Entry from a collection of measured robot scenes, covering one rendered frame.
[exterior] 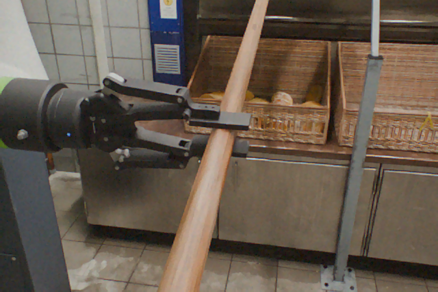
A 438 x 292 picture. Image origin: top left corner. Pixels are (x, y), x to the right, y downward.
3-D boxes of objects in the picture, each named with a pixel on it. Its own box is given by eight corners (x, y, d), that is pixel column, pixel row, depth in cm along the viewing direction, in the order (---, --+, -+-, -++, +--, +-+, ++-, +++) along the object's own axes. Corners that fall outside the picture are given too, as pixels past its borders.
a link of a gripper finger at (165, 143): (101, 132, 53) (100, 141, 54) (190, 154, 53) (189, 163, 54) (113, 117, 57) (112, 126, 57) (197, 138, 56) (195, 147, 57)
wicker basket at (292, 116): (207, 89, 216) (207, 34, 204) (324, 98, 206) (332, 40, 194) (181, 133, 174) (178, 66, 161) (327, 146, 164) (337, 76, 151)
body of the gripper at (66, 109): (70, 74, 57) (139, 81, 55) (79, 132, 61) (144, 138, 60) (40, 100, 50) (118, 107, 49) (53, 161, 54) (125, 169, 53)
